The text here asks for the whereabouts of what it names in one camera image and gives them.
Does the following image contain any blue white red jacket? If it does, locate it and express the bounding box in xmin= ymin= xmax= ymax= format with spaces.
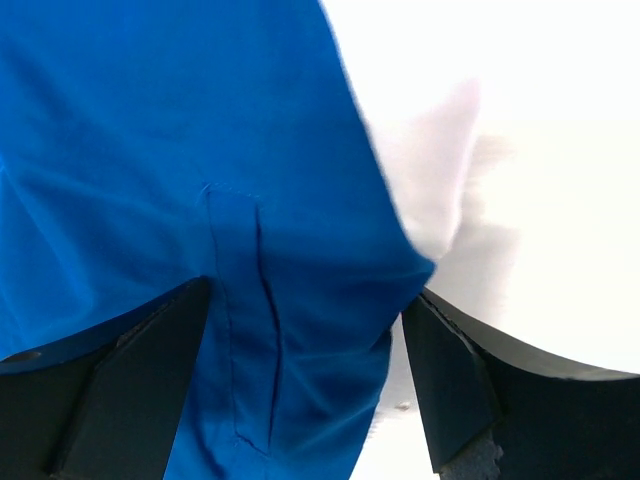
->
xmin=1 ymin=1 xmax=480 ymax=479

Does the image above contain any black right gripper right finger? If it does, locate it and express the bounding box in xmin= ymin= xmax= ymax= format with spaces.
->
xmin=402 ymin=291 xmax=639 ymax=480

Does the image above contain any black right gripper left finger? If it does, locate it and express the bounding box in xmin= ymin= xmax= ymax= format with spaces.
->
xmin=1 ymin=277 xmax=210 ymax=480

